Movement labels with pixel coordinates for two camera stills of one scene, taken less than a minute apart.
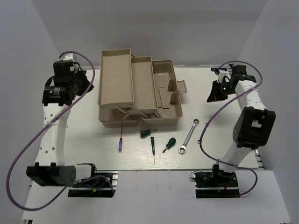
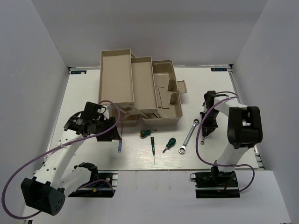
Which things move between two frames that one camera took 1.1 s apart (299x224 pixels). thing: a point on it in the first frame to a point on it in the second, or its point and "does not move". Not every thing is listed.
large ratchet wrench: x=182 y=149 does not move
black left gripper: x=80 y=72 to x=112 y=134
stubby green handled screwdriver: x=171 y=143 does not move
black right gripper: x=214 y=95 to x=210 y=127
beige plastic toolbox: x=134 y=89 does not move
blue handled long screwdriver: x=120 y=143 does not move
